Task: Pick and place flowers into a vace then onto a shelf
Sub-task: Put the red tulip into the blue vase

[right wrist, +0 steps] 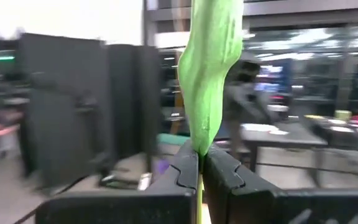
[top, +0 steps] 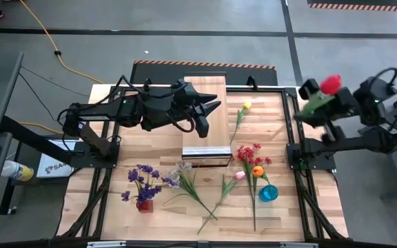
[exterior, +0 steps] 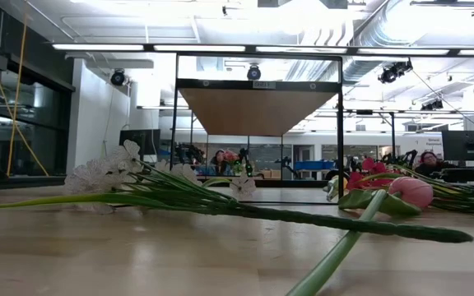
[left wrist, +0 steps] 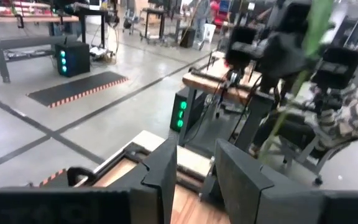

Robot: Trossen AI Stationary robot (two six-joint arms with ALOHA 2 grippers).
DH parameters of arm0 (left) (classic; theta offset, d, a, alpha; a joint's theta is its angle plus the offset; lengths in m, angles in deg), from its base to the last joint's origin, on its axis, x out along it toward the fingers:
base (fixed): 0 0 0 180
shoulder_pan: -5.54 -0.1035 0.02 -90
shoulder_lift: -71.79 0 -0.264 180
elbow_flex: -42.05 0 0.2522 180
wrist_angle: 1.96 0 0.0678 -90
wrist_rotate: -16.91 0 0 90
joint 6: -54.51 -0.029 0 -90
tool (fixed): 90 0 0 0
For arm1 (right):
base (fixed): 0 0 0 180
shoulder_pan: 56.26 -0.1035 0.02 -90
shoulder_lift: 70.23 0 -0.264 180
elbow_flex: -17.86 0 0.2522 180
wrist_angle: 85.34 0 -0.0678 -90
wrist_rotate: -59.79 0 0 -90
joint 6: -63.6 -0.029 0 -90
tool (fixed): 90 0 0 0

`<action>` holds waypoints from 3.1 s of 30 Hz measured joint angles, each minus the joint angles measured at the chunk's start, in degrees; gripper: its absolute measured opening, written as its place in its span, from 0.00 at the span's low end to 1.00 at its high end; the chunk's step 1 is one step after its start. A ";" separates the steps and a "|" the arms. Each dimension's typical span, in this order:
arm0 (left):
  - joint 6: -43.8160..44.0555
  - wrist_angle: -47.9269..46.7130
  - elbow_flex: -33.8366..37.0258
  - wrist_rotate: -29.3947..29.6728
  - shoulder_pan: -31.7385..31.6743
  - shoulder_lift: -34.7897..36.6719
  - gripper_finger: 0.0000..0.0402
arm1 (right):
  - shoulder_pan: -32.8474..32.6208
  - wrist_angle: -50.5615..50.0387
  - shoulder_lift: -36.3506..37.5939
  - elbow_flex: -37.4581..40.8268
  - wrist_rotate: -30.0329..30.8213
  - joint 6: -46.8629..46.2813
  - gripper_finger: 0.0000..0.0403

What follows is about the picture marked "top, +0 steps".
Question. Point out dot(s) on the purple artificial flower sprig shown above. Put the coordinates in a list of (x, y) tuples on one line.
[(147, 193)]

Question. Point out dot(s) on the white and yellow bottle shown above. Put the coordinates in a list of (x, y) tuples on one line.
[(17, 171)]

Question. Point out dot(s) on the silver metal bracket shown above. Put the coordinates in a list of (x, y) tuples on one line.
[(105, 244), (298, 245)]

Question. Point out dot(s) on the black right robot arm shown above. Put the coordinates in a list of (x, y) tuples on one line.
[(357, 143)]

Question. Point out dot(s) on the black frame clamp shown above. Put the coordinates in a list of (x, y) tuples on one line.
[(252, 82), (147, 83)]

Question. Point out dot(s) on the white artificial flower sprig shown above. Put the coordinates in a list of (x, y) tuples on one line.
[(186, 184)]

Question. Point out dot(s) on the white printed sign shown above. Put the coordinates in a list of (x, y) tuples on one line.
[(52, 168)]

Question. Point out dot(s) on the black mat with hazard stripe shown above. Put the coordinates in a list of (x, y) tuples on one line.
[(357, 6), (233, 74)]

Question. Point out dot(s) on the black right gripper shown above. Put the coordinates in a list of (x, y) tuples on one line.
[(348, 103)]

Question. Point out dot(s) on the orange artificial tulip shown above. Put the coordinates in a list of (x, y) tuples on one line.
[(258, 171)]

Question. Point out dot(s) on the red blossom flower sprig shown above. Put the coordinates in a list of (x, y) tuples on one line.
[(248, 155)]

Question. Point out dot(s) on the yellow artificial tulip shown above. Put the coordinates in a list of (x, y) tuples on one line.
[(247, 105)]

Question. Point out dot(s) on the red artificial tulip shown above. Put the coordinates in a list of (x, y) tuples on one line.
[(330, 84)]

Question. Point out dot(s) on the blue glass vase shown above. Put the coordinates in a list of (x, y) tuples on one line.
[(268, 193)]

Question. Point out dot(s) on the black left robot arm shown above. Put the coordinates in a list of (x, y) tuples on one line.
[(98, 110)]

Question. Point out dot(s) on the wooden shelf with black frame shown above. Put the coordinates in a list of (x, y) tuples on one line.
[(219, 134)]

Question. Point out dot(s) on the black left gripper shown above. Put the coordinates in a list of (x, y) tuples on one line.
[(184, 100)]

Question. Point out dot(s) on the black metal table frame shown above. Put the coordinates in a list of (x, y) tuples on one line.
[(236, 89)]

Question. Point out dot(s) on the red glass vase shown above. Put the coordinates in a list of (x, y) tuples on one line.
[(144, 206)]

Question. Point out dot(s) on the pink artificial tulip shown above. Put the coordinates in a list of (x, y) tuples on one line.
[(240, 175)]

